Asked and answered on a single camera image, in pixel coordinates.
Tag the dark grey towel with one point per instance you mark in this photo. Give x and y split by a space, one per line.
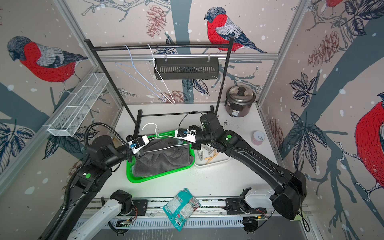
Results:
151 164

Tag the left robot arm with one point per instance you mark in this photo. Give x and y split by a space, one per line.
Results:
83 186

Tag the white wire hanger front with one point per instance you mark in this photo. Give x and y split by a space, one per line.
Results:
170 99

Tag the white wire hanger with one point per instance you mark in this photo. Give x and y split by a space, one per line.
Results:
180 143
170 99

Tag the white wire mesh shelf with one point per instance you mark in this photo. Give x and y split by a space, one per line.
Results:
74 113

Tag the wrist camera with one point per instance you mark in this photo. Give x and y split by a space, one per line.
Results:
186 135
139 142

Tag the green plastic basket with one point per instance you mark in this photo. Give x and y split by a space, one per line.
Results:
130 165

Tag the black clothes rack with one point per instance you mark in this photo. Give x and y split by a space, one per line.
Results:
137 120

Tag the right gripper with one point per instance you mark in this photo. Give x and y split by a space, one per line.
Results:
197 146

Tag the teal snack packet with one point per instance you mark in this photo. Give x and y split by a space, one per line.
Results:
180 208

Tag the silver rice cooker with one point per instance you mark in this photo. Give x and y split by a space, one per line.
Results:
239 100

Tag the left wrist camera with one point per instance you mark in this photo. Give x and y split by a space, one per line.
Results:
139 142

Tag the black perforated wall basket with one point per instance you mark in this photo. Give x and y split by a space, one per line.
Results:
188 68

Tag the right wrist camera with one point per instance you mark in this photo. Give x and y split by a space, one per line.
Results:
186 135

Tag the white plastic tray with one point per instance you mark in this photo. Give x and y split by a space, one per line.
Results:
206 152

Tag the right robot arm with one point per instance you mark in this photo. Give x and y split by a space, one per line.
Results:
290 188

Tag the light blue wire hanger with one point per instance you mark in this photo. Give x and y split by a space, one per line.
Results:
139 77

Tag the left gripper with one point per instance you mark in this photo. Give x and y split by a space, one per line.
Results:
139 155

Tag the pink cup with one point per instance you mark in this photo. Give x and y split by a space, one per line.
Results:
258 138

